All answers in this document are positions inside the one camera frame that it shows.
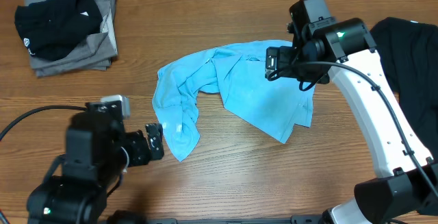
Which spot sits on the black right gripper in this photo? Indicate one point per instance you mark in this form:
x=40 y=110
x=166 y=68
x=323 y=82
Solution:
x=320 y=77

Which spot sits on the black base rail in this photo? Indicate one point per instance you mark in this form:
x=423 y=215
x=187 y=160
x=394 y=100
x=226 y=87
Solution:
x=232 y=220

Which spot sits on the light blue t-shirt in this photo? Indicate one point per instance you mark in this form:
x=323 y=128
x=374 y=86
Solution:
x=237 y=73

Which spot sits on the black garment at right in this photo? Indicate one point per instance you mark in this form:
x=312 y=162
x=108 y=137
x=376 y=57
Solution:
x=408 y=53

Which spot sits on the folded grey garment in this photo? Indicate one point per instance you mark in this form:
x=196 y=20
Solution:
x=93 y=53

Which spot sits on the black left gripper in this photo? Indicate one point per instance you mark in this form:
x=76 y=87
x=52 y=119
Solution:
x=141 y=155

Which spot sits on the folded black polo shirt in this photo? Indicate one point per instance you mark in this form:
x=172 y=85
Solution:
x=51 y=29

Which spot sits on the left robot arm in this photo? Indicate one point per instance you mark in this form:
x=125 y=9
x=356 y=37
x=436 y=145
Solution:
x=98 y=152

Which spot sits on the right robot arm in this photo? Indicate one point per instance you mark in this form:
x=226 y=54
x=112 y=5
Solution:
x=406 y=171

